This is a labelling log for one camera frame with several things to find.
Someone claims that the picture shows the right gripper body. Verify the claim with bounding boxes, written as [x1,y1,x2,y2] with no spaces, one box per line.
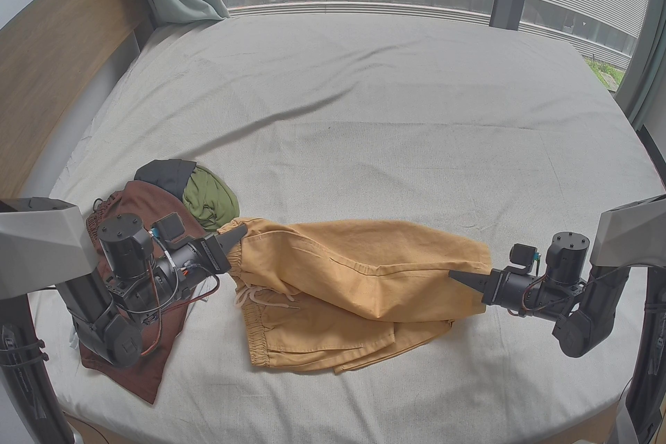
[481,268,538,316]

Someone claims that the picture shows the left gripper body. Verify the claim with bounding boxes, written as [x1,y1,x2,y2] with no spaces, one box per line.
[165,232,233,292]

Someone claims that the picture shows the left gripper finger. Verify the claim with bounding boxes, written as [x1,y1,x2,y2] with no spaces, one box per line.
[217,227,249,250]

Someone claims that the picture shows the mustard yellow shorts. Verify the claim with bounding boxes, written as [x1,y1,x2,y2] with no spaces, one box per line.
[216,217,493,375]

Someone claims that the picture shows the bed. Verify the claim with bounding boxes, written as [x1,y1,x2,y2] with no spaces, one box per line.
[0,0,663,444]

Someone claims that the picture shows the green garment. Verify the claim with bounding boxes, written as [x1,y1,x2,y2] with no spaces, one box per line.
[182,165,240,232]

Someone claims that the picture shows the brown shorts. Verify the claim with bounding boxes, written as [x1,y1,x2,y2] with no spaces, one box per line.
[78,179,206,405]

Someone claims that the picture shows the black garment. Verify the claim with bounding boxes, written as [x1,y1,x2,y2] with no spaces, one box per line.
[135,159,198,208]

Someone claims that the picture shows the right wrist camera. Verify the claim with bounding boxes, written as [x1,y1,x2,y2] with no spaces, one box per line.
[509,243,540,276]

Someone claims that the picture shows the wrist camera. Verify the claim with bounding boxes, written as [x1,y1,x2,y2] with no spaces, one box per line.
[152,213,186,245]
[509,243,540,276]

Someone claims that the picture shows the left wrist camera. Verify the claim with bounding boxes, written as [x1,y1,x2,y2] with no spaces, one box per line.
[152,213,186,245]

